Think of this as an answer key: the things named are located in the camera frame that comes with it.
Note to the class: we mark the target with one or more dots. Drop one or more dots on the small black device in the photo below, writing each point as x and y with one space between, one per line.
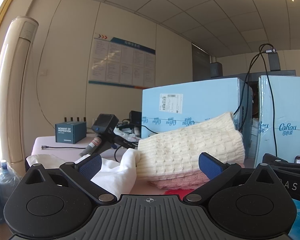
135 117

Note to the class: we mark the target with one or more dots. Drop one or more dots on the white wall switch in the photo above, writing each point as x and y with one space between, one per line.
43 72

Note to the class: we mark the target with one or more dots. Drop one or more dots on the red cloth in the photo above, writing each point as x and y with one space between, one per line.
176 192

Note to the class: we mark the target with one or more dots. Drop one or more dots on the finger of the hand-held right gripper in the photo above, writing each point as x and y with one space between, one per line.
290 169
275 158

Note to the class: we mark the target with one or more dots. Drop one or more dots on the black speaker box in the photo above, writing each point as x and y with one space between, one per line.
216 70

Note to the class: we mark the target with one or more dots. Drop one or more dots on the white cloth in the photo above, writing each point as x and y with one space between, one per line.
115 172

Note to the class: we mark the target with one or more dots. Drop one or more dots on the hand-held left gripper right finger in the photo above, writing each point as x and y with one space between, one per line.
210 166

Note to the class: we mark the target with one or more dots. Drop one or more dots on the black power adapter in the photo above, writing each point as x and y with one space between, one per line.
274 61

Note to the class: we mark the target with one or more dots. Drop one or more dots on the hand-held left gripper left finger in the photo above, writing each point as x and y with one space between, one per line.
91 166

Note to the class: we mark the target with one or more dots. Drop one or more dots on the pink knit sweater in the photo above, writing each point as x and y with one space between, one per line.
175 183

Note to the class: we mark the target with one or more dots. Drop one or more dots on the black handheld device with screen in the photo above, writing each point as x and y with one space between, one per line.
105 123

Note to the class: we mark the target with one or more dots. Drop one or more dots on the black antenna router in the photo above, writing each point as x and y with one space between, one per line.
65 119

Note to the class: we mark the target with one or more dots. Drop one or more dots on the cream knit sweater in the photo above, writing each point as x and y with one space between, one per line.
185 147

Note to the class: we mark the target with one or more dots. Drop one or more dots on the beige standing air conditioner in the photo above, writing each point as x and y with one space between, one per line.
14 80

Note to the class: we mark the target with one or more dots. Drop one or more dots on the white plastic bags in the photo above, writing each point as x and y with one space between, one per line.
128 133

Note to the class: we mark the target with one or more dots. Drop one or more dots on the wall poster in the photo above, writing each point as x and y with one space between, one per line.
120 60

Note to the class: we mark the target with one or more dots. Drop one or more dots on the light blue cardboard box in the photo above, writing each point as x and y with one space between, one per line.
290 100

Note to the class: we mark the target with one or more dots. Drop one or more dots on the light blue box with label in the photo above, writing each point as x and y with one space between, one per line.
202 97

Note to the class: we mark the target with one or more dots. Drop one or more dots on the grey roller blind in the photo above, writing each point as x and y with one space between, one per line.
200 62

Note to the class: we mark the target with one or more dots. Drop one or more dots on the small teal box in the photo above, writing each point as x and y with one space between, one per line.
70 132

